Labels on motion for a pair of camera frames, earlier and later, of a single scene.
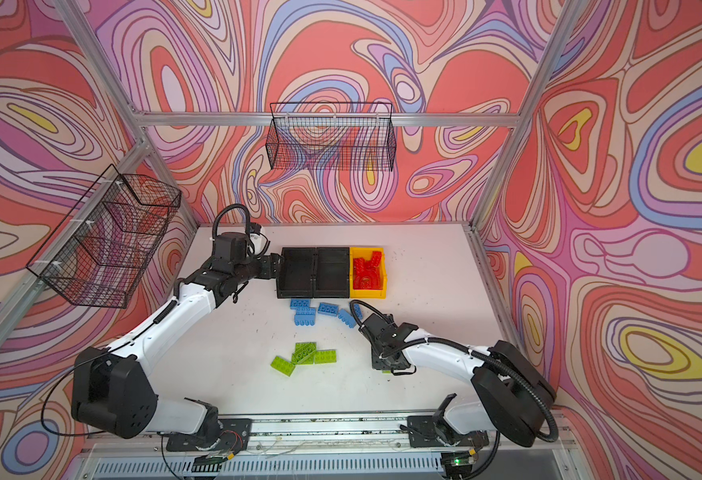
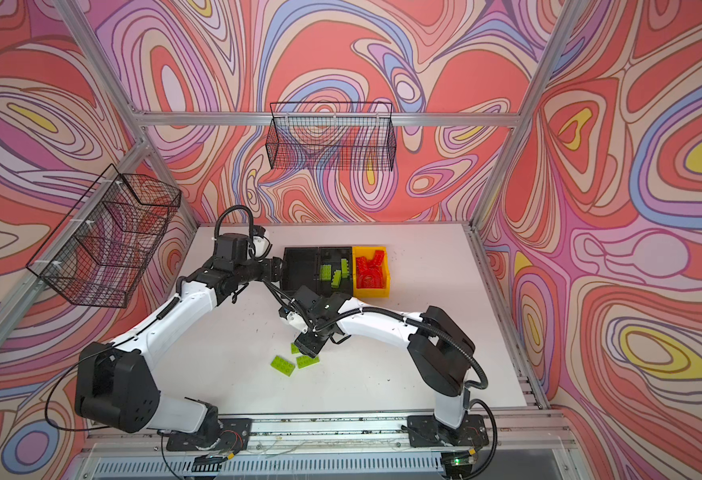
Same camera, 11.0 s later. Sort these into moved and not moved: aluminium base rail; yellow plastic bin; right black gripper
Moved: right black gripper
Not moved: aluminium base rail; yellow plastic bin
